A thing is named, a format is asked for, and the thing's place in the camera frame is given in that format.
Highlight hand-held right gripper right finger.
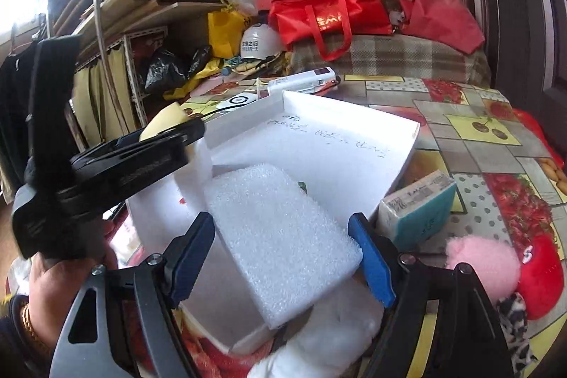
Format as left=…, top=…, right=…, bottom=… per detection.
left=348, top=212, right=517, bottom=378

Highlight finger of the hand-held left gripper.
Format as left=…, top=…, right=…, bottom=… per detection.
left=71, top=141, right=192, bottom=202
left=106, top=119, right=207, bottom=153

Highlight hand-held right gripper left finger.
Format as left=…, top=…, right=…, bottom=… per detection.
left=49, top=212, right=216, bottom=378

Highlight white fluffy cloth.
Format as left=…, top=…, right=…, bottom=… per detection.
left=246, top=281, right=384, bottom=378

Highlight white foam sheet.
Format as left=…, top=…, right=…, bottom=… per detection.
left=204, top=163, right=364, bottom=328

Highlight pink plush toy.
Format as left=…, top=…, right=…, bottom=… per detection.
left=444, top=234, right=521, bottom=299

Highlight shallow white tray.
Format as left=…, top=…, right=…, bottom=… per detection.
left=126, top=90, right=421, bottom=354

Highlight leopard print scrunchie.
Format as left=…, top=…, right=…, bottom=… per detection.
left=495, top=292, right=539, bottom=376

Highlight red plush ball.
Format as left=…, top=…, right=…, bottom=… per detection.
left=516, top=234, right=565, bottom=321

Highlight person's left forearm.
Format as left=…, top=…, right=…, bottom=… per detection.
left=0, top=294, right=58, bottom=378

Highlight person's left hand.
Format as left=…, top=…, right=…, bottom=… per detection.
left=29, top=245, right=118, bottom=344

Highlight thin white foam piece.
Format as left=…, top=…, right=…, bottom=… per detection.
left=175, top=136, right=214, bottom=224

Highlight black plastic bag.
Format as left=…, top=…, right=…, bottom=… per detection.
left=144, top=46, right=213, bottom=95

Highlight white round charger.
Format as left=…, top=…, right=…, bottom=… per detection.
left=217, top=92, right=258, bottom=111

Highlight teal tissue packet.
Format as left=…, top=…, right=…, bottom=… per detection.
left=378, top=170, right=458, bottom=252

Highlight dark hanging clothes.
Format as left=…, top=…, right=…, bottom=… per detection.
left=0, top=37, right=45, bottom=204

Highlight yellow gift bag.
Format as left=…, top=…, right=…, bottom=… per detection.
left=207, top=4, right=249, bottom=60

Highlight white helmet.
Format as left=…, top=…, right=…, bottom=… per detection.
left=240, top=24, right=284, bottom=61

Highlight wooden shelf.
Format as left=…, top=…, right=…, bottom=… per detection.
left=44, top=0, right=226, bottom=51

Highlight white handheld device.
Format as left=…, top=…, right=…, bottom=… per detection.
left=267, top=67, right=342, bottom=95

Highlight red tote bag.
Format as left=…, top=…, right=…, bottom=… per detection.
left=268, top=0, right=395, bottom=62

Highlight plaid cloth cover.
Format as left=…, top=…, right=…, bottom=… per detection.
left=290, top=33, right=492, bottom=89

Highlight red nonwoven bag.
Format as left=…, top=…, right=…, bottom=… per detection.
left=401, top=0, right=485, bottom=53

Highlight dark wooden door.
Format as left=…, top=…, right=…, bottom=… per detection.
left=443, top=0, right=567, bottom=131

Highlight gold bracelet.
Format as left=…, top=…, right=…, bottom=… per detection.
left=21, top=303, right=49, bottom=354

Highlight metal clothes rail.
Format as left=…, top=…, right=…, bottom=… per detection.
left=44, top=0, right=113, bottom=73

